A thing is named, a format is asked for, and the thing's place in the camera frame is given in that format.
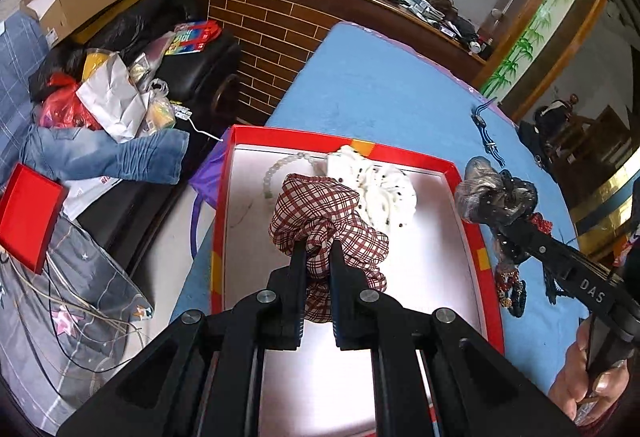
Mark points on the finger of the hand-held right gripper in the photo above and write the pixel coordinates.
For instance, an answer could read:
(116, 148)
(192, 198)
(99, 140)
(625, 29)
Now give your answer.
(525, 234)

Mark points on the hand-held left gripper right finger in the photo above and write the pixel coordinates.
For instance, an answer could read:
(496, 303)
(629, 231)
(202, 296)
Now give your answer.
(336, 287)

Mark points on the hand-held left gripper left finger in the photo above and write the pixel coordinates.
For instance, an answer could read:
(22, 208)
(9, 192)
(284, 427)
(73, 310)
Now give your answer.
(299, 277)

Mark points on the red polka dot scrunchie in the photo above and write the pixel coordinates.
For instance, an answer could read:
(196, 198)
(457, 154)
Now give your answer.
(541, 223)

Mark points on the black sheer scrunchie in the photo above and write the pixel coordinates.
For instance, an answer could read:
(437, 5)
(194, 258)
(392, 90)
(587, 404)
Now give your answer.
(480, 197)

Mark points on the leopard print scrunchie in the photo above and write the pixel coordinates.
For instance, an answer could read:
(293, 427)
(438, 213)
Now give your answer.
(511, 292)

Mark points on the red plaid scrunchie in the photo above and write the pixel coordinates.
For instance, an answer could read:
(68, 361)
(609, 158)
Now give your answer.
(320, 207)

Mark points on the red cardboard box tray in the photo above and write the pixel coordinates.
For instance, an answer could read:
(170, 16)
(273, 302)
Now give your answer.
(430, 237)

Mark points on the white dotted scrunchie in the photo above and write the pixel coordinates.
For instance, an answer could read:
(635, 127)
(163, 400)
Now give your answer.
(380, 187)

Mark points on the person's right hand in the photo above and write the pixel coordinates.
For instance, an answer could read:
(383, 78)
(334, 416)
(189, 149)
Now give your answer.
(575, 357)

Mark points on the black bag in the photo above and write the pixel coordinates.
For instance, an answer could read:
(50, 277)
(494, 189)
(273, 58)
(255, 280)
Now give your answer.
(542, 132)

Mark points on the blue jeans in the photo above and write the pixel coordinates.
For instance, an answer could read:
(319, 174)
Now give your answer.
(125, 157)

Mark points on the grey star print blanket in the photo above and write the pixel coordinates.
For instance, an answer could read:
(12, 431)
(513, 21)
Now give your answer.
(85, 282)

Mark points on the clear bag of snacks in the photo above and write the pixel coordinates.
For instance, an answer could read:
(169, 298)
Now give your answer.
(161, 112)

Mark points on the black leather sofa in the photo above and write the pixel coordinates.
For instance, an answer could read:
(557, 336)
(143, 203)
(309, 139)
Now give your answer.
(200, 72)

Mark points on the pile of small counter clutter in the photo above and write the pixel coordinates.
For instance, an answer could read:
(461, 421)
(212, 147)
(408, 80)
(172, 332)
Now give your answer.
(440, 14)

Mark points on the wooden counter with brick panel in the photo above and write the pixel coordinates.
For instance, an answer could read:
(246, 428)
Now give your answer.
(260, 32)

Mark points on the white paper bag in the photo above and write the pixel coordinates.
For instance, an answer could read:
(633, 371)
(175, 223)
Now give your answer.
(115, 102)

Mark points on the colourful snack packet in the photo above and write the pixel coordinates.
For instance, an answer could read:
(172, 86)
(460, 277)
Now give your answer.
(192, 39)

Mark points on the red box lid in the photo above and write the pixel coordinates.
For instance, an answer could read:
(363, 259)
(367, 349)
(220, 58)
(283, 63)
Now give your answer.
(30, 212)

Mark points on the red plastic bag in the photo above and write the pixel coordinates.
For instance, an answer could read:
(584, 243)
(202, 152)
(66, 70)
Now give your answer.
(65, 109)

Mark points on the yellow bag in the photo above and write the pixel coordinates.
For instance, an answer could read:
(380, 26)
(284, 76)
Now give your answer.
(95, 64)

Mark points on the yellow flat box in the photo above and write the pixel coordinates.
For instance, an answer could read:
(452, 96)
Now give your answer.
(100, 29)

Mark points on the blue plaid sofa cover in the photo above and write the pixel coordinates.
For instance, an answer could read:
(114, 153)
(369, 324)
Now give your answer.
(20, 82)

